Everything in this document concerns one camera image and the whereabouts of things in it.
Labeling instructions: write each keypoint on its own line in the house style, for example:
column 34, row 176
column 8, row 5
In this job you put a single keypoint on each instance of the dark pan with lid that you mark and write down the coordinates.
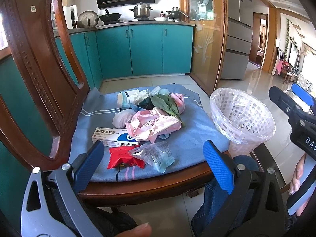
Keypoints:
column 177, row 14

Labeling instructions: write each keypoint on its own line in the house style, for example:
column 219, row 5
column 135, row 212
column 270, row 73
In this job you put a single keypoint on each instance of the brown wooden chair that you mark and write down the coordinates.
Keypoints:
column 40, row 44

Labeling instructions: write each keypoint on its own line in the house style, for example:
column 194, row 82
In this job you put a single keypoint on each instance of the white blue ointment box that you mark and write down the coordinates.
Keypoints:
column 113, row 137

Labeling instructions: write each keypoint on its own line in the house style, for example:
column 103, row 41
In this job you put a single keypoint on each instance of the large pink plastic bag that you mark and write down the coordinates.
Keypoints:
column 147, row 125

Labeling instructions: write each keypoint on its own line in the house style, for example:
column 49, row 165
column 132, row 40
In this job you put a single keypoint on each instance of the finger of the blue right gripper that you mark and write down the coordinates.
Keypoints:
column 307, row 98
column 285, row 102

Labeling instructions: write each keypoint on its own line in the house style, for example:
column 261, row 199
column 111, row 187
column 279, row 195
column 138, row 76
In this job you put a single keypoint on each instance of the green vegetable leaves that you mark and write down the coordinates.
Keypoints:
column 167, row 104

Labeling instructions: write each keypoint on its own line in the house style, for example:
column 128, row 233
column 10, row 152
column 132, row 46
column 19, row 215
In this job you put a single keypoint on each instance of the white plastic bag ball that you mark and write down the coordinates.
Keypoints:
column 120, row 119

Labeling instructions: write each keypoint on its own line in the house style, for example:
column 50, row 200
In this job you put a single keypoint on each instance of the white mesh trash basket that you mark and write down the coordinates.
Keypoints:
column 243, row 119

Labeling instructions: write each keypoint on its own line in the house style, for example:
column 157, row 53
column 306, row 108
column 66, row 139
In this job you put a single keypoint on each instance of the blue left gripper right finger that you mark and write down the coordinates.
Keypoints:
column 221, row 166

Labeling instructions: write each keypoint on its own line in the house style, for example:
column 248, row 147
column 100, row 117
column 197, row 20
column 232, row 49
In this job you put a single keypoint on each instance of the white tissue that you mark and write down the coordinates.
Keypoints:
column 137, row 96

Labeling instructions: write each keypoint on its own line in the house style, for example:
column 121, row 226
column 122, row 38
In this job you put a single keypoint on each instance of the black plastic bag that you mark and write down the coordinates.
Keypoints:
column 146, row 104

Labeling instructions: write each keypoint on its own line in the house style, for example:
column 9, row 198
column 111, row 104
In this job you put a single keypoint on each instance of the red snack wrapper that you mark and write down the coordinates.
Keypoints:
column 120, row 156

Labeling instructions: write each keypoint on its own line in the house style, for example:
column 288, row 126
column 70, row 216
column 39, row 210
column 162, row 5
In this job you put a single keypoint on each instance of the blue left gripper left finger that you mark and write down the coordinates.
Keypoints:
column 85, row 165

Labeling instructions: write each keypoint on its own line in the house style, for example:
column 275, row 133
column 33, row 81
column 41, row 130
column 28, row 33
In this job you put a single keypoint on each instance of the grey refrigerator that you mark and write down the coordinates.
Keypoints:
column 239, row 39

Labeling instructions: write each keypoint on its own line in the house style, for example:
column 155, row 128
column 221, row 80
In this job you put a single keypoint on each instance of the black wok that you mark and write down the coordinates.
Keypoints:
column 109, row 18

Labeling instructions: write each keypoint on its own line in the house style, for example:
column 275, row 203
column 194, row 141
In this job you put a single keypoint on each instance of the clear plastic printed wrapper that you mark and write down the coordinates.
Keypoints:
column 157, row 155

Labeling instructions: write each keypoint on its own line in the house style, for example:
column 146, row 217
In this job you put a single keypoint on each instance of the blue wipe cloth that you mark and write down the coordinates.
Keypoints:
column 137, row 109

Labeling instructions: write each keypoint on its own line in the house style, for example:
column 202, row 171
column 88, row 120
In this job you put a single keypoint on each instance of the teal kitchen cabinets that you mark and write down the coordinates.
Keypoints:
column 135, row 49

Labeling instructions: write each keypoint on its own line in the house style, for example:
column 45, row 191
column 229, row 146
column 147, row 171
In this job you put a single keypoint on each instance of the person's jeans leg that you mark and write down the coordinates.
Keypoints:
column 214, row 199

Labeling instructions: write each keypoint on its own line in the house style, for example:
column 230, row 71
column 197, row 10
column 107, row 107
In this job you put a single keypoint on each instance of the small pink plastic bag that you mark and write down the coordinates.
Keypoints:
column 179, row 100

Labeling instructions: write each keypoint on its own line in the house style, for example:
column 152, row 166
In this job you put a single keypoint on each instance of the light blue face mask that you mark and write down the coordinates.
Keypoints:
column 159, row 90

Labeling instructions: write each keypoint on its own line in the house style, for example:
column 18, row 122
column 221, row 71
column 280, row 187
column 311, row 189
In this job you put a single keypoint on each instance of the white kitchen appliance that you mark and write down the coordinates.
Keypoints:
column 71, row 16

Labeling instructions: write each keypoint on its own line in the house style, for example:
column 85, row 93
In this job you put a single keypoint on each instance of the wooden framed glass door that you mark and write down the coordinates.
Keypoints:
column 210, row 18

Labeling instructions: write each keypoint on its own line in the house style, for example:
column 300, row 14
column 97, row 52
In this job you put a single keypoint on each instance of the stainless steel stock pot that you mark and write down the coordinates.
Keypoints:
column 142, row 11

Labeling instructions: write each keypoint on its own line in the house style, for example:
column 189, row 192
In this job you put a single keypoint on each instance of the white blue paper cup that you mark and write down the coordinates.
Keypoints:
column 122, row 100

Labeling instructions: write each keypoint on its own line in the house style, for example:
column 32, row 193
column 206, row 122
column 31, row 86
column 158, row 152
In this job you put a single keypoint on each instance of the person's left hand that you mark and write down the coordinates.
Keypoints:
column 143, row 230

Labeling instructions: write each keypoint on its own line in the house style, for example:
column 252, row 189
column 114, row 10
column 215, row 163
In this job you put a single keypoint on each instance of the round metal pot lid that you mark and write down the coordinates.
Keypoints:
column 88, row 19

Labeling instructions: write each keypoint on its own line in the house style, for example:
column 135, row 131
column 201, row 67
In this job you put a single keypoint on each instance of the person's right hand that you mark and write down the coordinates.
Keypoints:
column 295, row 183

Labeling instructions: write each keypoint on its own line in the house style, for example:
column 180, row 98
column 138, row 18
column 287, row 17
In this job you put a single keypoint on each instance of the black door mat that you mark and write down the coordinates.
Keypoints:
column 264, row 160

